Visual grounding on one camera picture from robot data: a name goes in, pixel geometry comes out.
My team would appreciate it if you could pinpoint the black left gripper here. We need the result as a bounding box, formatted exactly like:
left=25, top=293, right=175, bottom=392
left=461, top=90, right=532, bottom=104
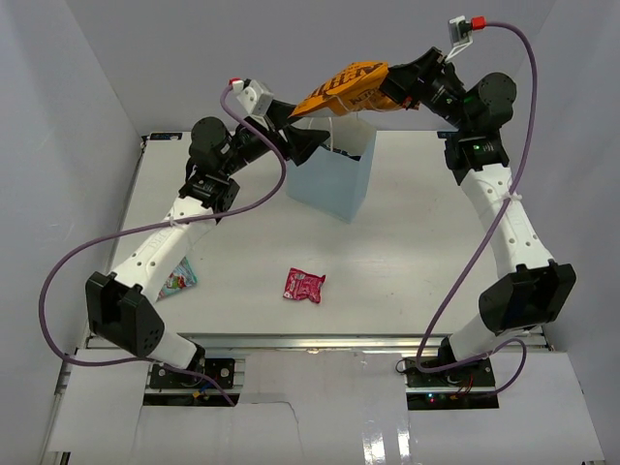
left=221, top=99, right=329, bottom=177

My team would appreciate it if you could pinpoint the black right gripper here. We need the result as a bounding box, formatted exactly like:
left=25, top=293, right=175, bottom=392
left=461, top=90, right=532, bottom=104
left=366, top=47, right=474, bottom=134

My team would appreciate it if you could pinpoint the orange kettle chips bag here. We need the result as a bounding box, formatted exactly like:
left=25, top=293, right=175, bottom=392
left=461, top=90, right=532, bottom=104
left=291, top=61, right=402, bottom=117

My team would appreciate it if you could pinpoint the red snack packet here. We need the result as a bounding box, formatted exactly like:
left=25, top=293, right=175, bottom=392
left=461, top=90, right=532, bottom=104
left=283, top=267, right=326, bottom=304

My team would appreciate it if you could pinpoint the teal red snack pouch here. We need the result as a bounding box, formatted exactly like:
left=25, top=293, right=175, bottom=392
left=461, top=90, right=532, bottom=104
left=158, top=258, right=198, bottom=300

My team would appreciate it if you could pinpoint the blue vinegar chips bag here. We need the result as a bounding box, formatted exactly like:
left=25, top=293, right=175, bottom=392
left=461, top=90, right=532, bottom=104
left=332, top=148, right=361, bottom=162

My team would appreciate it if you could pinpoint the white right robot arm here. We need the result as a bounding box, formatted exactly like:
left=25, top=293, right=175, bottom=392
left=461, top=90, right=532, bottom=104
left=380, top=47, right=576, bottom=387

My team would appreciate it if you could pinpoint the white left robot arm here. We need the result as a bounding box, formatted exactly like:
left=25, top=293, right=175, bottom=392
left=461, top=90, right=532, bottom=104
left=85, top=101, right=329, bottom=387

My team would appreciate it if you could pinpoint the light blue paper bag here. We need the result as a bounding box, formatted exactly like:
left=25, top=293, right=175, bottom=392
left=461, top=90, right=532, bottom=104
left=286, top=115, right=377, bottom=223

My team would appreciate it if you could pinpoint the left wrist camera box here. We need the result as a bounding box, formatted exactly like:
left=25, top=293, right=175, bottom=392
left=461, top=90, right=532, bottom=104
left=229, top=78, right=274, bottom=117

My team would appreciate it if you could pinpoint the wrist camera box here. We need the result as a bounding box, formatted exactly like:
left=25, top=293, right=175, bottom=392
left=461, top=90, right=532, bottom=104
left=446, top=15, right=486, bottom=62
left=229, top=78, right=274, bottom=117

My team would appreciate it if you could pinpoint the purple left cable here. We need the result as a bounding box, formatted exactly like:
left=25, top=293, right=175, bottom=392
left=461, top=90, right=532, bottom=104
left=39, top=84, right=287, bottom=406

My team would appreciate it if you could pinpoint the purple cable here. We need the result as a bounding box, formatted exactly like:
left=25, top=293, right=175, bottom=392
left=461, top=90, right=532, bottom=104
left=415, top=18, right=539, bottom=396
left=39, top=84, right=287, bottom=406

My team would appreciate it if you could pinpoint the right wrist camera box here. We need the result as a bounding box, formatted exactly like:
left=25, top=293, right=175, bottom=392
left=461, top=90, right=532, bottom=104
left=446, top=15, right=486, bottom=62

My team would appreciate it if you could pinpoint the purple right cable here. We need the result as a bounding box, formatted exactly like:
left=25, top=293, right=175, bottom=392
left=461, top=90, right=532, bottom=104
left=415, top=18, right=539, bottom=396

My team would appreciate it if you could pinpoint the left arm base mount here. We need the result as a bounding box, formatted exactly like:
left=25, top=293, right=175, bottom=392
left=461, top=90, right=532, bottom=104
left=148, top=358, right=235, bottom=389

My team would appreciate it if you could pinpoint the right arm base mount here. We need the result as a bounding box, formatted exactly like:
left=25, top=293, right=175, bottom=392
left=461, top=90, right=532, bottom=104
left=395, top=357, right=499, bottom=412

